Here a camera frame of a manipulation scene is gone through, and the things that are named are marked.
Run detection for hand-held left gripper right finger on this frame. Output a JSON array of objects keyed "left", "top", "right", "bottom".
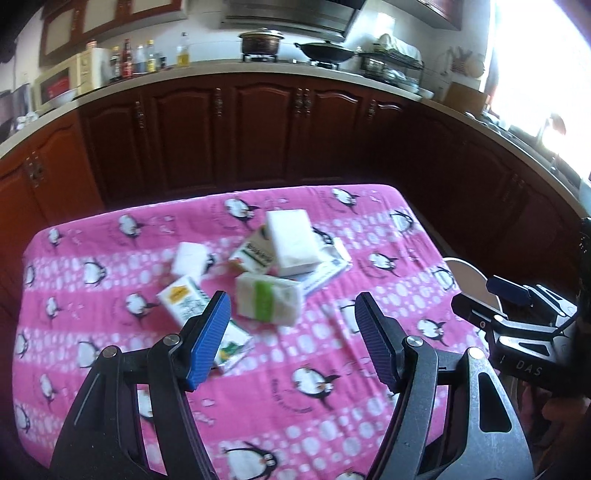
[{"left": 353, "top": 292, "right": 532, "bottom": 480}]

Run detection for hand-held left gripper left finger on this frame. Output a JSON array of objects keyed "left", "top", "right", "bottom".
[{"left": 48, "top": 290, "right": 232, "bottom": 480}]

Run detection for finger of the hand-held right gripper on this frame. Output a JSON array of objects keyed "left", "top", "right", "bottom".
[
  {"left": 451, "top": 293, "right": 561, "bottom": 342},
  {"left": 488, "top": 275, "right": 578, "bottom": 330}
]

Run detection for white carton with fruit print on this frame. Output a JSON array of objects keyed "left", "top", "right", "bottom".
[{"left": 211, "top": 318, "right": 254, "bottom": 376}]

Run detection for white round bin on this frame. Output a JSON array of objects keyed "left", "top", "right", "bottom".
[{"left": 443, "top": 257, "right": 503, "bottom": 315}]

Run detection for yellow label white carton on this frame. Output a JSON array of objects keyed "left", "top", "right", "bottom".
[{"left": 158, "top": 274, "right": 212, "bottom": 324}]

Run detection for green striped tissue packet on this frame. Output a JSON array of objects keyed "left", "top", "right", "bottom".
[{"left": 235, "top": 272, "right": 304, "bottom": 326}]

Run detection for small white tissue packet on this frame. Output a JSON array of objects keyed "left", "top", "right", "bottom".
[{"left": 172, "top": 242, "right": 209, "bottom": 278}]

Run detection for white blue wrapper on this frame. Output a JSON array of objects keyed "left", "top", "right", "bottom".
[{"left": 300, "top": 239, "right": 353, "bottom": 296}]

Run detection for green label white carton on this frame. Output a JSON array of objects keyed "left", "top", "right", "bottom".
[{"left": 229, "top": 230, "right": 274, "bottom": 276}]

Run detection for large white tissue packet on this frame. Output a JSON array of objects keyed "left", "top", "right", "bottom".
[{"left": 267, "top": 209, "right": 322, "bottom": 278}]

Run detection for pink penguin print blanket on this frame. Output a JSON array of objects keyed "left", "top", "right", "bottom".
[{"left": 11, "top": 184, "right": 490, "bottom": 480}]

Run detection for wooden cutting board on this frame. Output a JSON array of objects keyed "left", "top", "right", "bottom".
[{"left": 445, "top": 82, "right": 488, "bottom": 116}]

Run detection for brown wooden base cabinets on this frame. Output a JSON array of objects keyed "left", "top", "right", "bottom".
[{"left": 0, "top": 74, "right": 591, "bottom": 324}]

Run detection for bright window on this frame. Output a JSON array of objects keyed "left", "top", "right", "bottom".
[{"left": 485, "top": 0, "right": 591, "bottom": 181}]

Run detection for white cloth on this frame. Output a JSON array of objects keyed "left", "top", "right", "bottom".
[{"left": 374, "top": 33, "right": 423, "bottom": 63}]

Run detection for gas stove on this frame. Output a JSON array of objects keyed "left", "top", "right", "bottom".
[{"left": 240, "top": 53, "right": 342, "bottom": 71}]

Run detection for red label sauce bottle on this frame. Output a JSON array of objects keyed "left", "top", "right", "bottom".
[{"left": 121, "top": 39, "right": 136, "bottom": 77}]

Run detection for black wok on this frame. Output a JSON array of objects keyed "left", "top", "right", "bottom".
[{"left": 294, "top": 41, "right": 363, "bottom": 63}]

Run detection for cream microwave oven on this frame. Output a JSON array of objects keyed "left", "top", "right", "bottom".
[{"left": 33, "top": 47, "right": 112, "bottom": 112}]

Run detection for steel cooking pot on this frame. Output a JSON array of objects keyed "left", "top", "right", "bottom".
[{"left": 238, "top": 28, "right": 286, "bottom": 58}]

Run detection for dark countertop appliance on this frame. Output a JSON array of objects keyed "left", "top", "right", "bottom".
[{"left": 0, "top": 85, "right": 34, "bottom": 139}]

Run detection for black steel range hood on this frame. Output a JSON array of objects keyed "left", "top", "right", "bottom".
[{"left": 219, "top": 0, "right": 368, "bottom": 42}]

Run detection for black wire dish rack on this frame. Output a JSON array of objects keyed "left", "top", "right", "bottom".
[{"left": 359, "top": 48, "right": 424, "bottom": 88}]

